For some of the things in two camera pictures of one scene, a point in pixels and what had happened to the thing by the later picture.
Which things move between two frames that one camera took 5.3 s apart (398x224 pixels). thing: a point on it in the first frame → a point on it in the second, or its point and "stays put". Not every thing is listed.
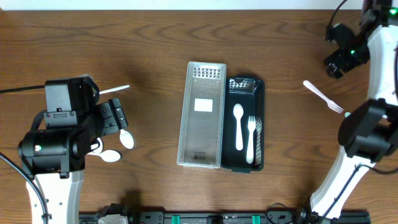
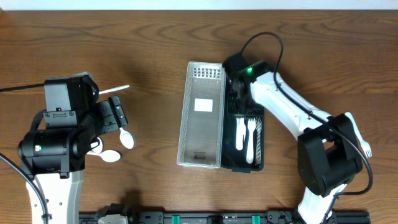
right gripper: (346, 65) → (257, 112)
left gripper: (110, 113) stays put
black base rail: (143, 218) stays put
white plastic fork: (251, 126) stays put
